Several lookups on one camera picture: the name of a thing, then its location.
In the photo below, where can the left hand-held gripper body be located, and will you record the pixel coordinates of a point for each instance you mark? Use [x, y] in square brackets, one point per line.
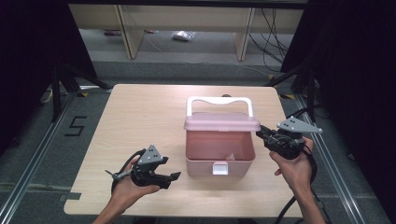
[148, 168]

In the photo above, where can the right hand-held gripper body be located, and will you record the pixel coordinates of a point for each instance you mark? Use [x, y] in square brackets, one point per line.
[289, 140]

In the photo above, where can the pink storage box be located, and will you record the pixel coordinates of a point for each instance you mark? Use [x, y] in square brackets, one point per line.
[218, 149]

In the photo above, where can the person's left hand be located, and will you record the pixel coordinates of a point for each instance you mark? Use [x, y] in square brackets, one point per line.
[127, 189]

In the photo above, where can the person's right hand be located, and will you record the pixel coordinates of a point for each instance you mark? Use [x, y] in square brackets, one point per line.
[294, 169]

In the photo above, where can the black metal stand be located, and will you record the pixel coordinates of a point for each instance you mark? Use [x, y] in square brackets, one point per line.
[57, 93]
[309, 90]

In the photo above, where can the black curtain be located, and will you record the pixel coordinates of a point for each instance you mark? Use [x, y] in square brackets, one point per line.
[358, 77]
[31, 62]

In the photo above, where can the clear plastic bag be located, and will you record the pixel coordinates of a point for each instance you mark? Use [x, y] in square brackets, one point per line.
[183, 35]

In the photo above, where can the aluminium floor rail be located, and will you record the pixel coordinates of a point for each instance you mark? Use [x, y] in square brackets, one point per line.
[37, 155]
[336, 174]

